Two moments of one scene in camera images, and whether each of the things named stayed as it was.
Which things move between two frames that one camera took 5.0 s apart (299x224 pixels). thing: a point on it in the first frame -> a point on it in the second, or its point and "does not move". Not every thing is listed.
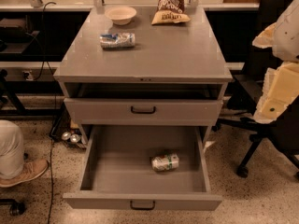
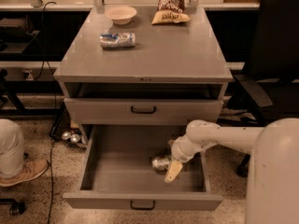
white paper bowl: [121, 15] does not move
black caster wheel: [16, 208] does not move
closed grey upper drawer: [140, 111] does not move
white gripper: [288, 37] -> [179, 150]
